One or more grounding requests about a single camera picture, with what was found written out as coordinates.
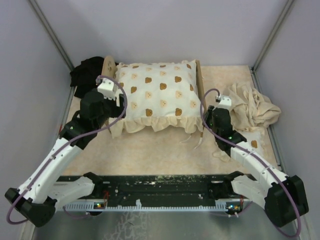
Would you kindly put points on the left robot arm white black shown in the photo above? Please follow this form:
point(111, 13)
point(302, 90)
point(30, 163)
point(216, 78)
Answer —
point(38, 198)

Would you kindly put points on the black cloth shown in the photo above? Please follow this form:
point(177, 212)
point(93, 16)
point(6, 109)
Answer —
point(83, 76)

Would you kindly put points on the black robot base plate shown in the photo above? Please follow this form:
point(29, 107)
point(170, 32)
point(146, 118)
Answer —
point(171, 189)

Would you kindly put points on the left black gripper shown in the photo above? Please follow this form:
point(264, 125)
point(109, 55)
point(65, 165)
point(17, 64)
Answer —
point(117, 110)

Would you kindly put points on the bear print white cushion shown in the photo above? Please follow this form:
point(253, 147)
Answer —
point(157, 97)

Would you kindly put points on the grey slotted cable duct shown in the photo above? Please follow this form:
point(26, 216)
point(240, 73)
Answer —
point(219, 206)

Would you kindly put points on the aluminium corner rail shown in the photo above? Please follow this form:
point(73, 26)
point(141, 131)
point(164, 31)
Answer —
point(285, 12)
point(51, 33)

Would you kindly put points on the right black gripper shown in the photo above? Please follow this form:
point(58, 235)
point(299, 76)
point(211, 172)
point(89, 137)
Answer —
point(208, 115)

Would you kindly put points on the cream crumpled blanket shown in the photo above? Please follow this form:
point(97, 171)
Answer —
point(249, 108)

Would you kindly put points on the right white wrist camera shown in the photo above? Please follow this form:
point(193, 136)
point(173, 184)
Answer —
point(223, 102)

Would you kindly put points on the left aluminium corner rail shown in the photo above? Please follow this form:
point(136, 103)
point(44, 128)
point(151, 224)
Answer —
point(51, 33)

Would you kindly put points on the right aluminium corner rail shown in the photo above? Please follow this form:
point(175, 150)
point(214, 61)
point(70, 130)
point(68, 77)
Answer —
point(285, 12)

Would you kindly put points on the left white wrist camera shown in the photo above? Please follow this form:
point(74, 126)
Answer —
point(107, 88)

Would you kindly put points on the wooden pet bed frame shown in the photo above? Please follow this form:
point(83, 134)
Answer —
point(200, 80)

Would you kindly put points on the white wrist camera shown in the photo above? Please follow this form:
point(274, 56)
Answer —
point(107, 88)
point(223, 102)

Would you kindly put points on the small bear print cloth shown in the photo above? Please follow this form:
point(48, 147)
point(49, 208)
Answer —
point(256, 140)

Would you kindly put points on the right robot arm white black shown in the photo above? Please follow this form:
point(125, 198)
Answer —
point(282, 197)

